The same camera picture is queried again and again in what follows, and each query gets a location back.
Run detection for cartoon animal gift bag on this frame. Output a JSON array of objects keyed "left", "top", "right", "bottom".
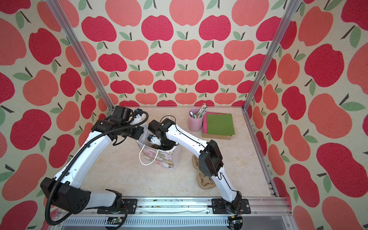
[{"left": 136, "top": 140, "right": 182, "bottom": 171}]

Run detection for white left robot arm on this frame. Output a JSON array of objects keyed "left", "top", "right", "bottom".
[{"left": 40, "top": 106, "right": 149, "bottom": 218}]

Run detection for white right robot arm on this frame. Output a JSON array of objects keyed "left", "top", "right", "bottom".
[{"left": 148, "top": 118, "right": 242, "bottom": 214}]

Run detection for pink utensil holder cup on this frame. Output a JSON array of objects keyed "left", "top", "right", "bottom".
[{"left": 188, "top": 108, "right": 203, "bottom": 132}]

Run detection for cutlery in pink holder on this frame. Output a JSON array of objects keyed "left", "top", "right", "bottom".
[{"left": 191, "top": 103, "right": 208, "bottom": 119}]

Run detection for green napkin stack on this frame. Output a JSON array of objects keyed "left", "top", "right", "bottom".
[{"left": 206, "top": 114, "right": 235, "bottom": 136}]

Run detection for cardboard two-cup carrier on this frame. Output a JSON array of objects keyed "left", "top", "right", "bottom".
[{"left": 192, "top": 155, "right": 216, "bottom": 190}]

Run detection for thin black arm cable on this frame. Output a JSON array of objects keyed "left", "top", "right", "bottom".
[{"left": 159, "top": 114, "right": 243, "bottom": 208}]

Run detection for left aluminium frame post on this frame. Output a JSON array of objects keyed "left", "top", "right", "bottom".
[{"left": 46, "top": 0, "right": 114, "bottom": 112}]

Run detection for aluminium frame post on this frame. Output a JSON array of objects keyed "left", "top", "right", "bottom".
[
  {"left": 241, "top": 0, "right": 302, "bottom": 114},
  {"left": 46, "top": 0, "right": 114, "bottom": 112}
]

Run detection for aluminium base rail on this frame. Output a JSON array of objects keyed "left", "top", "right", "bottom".
[{"left": 52, "top": 196, "right": 298, "bottom": 230}]

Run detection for right aluminium frame post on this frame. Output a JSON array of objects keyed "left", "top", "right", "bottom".
[{"left": 241, "top": 0, "right": 302, "bottom": 114}]

